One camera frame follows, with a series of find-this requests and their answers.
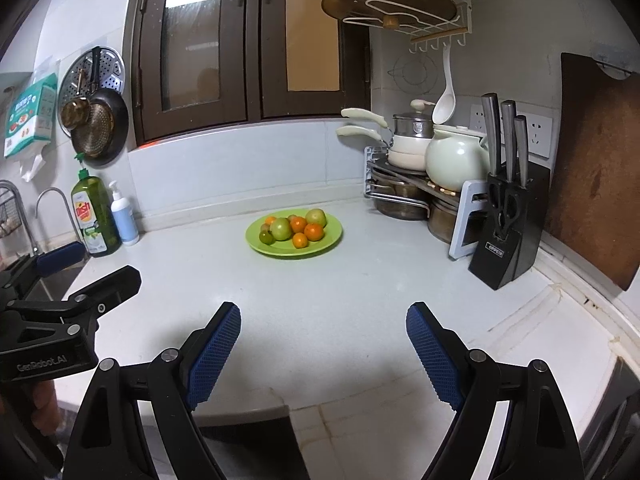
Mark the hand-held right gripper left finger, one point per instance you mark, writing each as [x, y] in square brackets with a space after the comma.
[210, 360]

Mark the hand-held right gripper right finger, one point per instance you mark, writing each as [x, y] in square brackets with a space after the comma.
[435, 360]

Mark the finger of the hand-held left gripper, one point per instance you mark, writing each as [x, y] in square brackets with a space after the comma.
[110, 285]
[60, 257]

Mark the small green tangerine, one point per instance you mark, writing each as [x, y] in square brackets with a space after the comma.
[265, 236]

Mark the green plate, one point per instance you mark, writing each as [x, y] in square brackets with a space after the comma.
[330, 240]

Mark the yellow-green apple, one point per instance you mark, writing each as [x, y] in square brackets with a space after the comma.
[316, 217]

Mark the person's left hand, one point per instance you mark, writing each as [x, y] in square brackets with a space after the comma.
[44, 407]

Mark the steel sink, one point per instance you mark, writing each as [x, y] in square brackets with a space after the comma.
[62, 285]

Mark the green dish soap bottle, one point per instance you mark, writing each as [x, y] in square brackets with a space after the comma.
[95, 220]

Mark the white blue pump bottle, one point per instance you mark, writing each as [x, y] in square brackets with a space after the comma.
[125, 222]

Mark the chrome faucet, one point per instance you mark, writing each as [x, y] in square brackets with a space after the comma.
[50, 191]

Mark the white plastic bag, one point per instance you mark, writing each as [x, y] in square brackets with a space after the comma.
[32, 167]

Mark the dark base cabinet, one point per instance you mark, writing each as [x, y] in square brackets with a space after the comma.
[250, 450]

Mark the black knife block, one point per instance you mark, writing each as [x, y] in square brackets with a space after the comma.
[505, 265]

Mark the grey pot shelf rack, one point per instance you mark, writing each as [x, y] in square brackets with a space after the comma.
[462, 230]

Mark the brass mesh strainer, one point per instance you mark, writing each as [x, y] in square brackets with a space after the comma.
[100, 130]

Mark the steel pot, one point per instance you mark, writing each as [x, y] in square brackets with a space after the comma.
[442, 222]
[400, 207]

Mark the white green package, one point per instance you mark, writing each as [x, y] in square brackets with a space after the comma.
[27, 120]

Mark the small copper pan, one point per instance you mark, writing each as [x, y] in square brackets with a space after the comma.
[74, 114]

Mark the black frying pan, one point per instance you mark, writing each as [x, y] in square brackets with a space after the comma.
[117, 125]

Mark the green apple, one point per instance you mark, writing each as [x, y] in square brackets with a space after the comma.
[280, 229]

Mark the black scissors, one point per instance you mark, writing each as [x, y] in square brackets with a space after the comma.
[502, 210]

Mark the wooden trivet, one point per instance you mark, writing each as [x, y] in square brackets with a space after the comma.
[442, 189]

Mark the grey metal cabinet front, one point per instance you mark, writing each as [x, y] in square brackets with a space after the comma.
[610, 410]

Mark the perforated steel steamer tray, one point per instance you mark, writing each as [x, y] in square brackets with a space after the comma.
[107, 67]

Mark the cream frying pan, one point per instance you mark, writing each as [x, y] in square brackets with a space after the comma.
[405, 162]

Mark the cream ceramic pot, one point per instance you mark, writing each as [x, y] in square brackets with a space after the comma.
[455, 160]

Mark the cream saucepan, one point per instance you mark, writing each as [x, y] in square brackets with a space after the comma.
[407, 145]

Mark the brown glass cabinet door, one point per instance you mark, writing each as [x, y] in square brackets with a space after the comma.
[150, 60]
[272, 105]

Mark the steel saucepan with lid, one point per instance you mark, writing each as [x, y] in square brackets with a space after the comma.
[412, 127]

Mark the brown wooden cutting board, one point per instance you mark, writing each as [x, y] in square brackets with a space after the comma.
[595, 175]

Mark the white ladle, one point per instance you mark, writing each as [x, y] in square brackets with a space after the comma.
[442, 107]

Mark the white wall outlet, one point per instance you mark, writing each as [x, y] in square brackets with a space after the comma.
[540, 135]
[477, 117]

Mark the white wall rack with hooks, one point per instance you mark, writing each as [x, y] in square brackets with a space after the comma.
[440, 32]

